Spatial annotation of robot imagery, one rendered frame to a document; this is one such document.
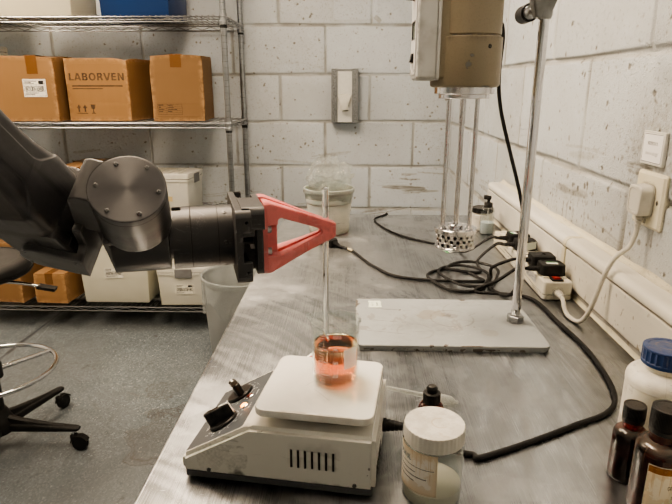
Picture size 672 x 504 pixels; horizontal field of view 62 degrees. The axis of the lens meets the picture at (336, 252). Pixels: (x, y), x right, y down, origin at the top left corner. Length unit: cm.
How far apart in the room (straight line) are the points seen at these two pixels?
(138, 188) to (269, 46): 252
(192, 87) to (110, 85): 36
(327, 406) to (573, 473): 27
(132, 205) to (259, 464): 30
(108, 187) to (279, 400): 27
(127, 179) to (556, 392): 61
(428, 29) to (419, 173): 214
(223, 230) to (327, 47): 245
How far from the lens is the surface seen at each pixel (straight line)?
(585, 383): 86
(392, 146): 293
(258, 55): 295
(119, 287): 290
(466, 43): 86
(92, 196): 45
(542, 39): 93
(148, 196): 45
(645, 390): 68
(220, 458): 62
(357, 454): 57
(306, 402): 58
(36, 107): 288
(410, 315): 99
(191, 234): 51
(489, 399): 78
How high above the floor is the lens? 114
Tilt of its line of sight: 16 degrees down
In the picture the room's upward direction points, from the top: straight up
